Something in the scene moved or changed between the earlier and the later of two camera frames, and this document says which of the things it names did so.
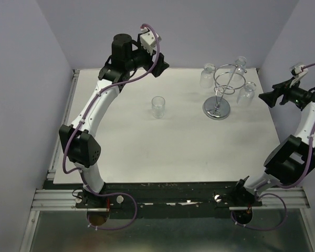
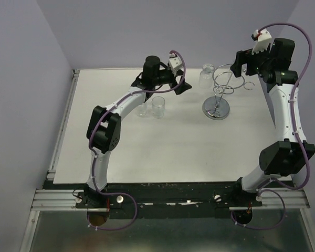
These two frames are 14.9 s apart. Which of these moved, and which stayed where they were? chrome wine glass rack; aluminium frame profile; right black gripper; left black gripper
Moved: right black gripper; left black gripper
Stayed: aluminium frame profile; chrome wine glass rack
